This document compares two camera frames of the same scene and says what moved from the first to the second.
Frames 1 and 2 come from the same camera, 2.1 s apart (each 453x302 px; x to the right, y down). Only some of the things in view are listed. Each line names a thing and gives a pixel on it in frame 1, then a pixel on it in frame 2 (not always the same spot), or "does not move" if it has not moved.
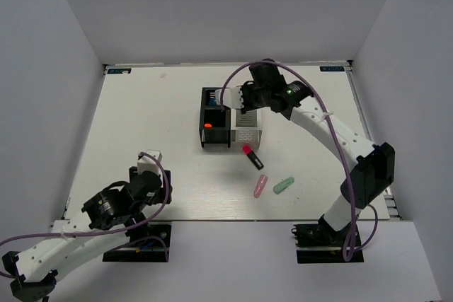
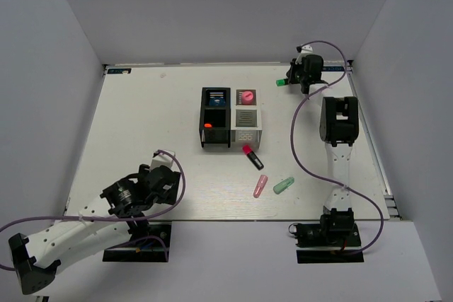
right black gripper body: (253, 97) -> (298, 74)
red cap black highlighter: (248, 151) does not move
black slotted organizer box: (214, 122) does not move
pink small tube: (260, 186) does not move
